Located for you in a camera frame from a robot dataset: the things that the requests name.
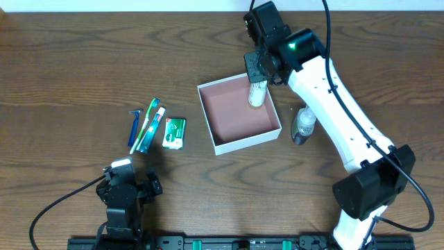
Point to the clear spray bottle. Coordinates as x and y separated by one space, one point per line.
303 125

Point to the green white toothbrush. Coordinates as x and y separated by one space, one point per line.
154 103

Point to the white cream tube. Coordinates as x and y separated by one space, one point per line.
257 94

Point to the teal toothpaste tube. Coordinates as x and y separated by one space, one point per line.
149 136

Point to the blue disposable razor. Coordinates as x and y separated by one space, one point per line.
134 128

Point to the green Dettol soap bar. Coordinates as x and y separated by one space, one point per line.
174 133

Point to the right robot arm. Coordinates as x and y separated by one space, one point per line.
377 170

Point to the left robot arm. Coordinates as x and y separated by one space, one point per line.
124 224

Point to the white cardboard box pink inside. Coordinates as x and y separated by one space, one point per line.
232 123

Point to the black mounting rail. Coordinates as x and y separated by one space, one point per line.
303 242

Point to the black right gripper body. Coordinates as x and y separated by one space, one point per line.
255 69

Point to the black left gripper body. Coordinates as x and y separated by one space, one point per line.
152 185

